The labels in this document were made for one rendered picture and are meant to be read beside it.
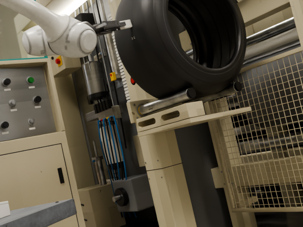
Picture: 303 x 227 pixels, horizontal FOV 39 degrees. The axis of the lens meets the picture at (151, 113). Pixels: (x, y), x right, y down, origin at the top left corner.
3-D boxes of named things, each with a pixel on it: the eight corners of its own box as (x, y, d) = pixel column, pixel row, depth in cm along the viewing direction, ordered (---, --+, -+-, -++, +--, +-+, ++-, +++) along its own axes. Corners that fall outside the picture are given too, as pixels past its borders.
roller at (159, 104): (141, 117, 194) (135, 109, 193) (147, 111, 196) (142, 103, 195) (191, 100, 166) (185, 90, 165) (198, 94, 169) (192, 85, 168)
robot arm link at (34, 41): (60, 50, 155) (80, 52, 145) (20, 59, 145) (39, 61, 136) (55, 20, 151) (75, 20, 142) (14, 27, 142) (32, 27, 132)
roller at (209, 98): (185, 109, 211) (181, 101, 210) (191, 105, 213) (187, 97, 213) (238, 93, 183) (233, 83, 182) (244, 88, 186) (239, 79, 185)
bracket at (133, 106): (130, 124, 192) (126, 102, 193) (194, 112, 217) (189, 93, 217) (134, 122, 190) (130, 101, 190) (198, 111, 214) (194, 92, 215)
